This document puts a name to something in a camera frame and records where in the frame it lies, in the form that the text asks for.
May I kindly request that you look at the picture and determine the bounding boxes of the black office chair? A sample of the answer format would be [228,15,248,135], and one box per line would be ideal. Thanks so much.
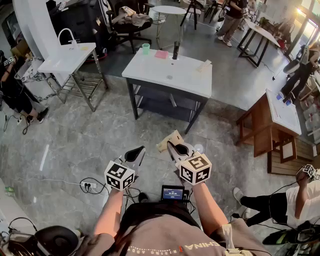
[105,0,155,55]

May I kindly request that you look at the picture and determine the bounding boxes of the white shoulder strap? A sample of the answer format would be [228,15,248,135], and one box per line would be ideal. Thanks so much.
[221,223,247,256]

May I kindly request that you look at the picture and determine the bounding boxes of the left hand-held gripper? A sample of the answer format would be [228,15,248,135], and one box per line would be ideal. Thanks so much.
[104,145,147,192]

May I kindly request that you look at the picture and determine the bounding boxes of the black faucet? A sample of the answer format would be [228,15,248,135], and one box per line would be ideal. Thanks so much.
[172,41,181,61]

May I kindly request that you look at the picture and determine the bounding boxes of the round white table gold legs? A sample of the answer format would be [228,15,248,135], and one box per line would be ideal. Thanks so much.
[151,5,188,50]

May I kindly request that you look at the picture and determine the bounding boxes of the person's left forearm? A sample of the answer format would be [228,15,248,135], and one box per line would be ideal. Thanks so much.
[93,186,125,238]

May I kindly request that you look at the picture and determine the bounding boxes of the black cable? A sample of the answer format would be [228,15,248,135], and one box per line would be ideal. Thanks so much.
[79,176,111,196]
[2,112,31,136]

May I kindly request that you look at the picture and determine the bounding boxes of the white washbasin black stand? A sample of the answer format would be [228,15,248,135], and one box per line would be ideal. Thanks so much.
[121,47,213,135]

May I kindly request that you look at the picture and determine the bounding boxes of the white side table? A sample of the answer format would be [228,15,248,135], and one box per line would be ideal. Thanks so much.
[37,27,110,113]

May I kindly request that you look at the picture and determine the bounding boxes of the beige cardboard strip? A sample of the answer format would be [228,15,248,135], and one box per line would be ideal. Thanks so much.
[195,59,212,74]
[156,129,182,153]

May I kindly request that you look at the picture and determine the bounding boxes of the person's right forearm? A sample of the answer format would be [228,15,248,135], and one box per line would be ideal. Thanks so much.
[191,181,230,237]

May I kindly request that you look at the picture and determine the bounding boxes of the dark chair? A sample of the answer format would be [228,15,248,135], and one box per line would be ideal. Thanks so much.
[179,0,206,31]

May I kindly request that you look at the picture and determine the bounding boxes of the black round helmet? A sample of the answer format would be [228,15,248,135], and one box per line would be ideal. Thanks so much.
[34,225,80,256]

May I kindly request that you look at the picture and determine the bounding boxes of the small black screen device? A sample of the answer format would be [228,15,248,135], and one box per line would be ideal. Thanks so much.
[160,184,190,203]

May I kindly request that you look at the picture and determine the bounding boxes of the beige clothes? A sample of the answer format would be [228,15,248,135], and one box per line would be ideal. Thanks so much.
[117,6,152,27]

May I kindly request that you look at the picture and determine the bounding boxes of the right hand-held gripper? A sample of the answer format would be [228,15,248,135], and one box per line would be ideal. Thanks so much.
[166,141,212,186]

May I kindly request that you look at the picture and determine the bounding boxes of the person's printed t-shirt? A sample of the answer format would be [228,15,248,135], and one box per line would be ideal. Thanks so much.
[74,201,272,256]

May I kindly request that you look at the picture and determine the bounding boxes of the white table black legs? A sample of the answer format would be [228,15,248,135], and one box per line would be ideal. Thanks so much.
[236,18,281,69]

